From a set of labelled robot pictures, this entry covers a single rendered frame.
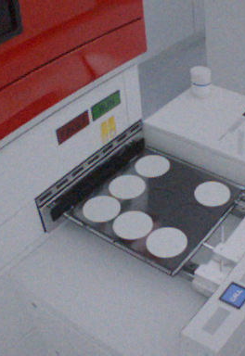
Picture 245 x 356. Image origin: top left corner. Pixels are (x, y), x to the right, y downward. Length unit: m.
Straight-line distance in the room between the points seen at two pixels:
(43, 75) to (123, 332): 0.62
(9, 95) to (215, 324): 0.64
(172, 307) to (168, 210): 0.27
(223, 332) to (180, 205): 0.46
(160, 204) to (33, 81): 0.49
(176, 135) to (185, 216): 0.29
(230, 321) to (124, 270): 0.39
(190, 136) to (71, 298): 0.59
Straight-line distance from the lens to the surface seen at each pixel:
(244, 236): 1.18
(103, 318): 1.10
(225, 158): 1.32
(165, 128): 1.41
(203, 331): 0.91
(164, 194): 1.27
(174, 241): 1.14
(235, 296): 0.95
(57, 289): 1.18
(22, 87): 0.98
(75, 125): 1.21
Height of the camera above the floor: 1.74
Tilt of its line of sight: 39 degrees down
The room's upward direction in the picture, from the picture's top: 7 degrees counter-clockwise
